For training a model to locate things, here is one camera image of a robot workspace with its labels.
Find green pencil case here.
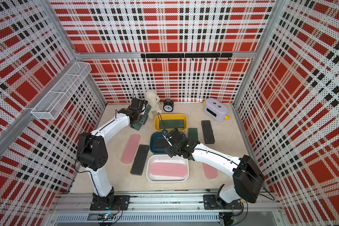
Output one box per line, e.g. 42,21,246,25
130,105,151,131
187,128,199,141
158,119,186,130

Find pink pencil case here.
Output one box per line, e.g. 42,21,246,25
149,163,188,178
121,134,141,164
202,163,218,180

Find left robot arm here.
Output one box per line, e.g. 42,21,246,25
76,98,148,207

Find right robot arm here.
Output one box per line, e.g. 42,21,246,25
162,129,265,209

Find teal storage tray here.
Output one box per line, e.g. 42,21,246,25
149,132,169,154

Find yellow storage tray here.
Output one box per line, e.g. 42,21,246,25
154,113,187,132

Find white storage tray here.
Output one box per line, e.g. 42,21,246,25
147,154,189,183

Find white plush dog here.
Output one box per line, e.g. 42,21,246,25
145,89,163,119

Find black alarm clock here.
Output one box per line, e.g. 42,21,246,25
163,99,174,113

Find lavender toaster toy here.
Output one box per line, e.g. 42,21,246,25
203,98,229,121

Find green circuit board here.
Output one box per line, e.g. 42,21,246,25
98,213,115,221

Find aluminium rail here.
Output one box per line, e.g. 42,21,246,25
49,189,282,213

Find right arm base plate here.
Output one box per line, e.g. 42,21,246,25
203,195,242,210

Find black hook rail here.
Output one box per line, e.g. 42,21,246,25
140,52,233,59

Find white wire mesh shelf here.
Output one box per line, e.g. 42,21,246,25
31,61,91,120

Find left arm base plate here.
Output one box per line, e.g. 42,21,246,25
90,193,130,211

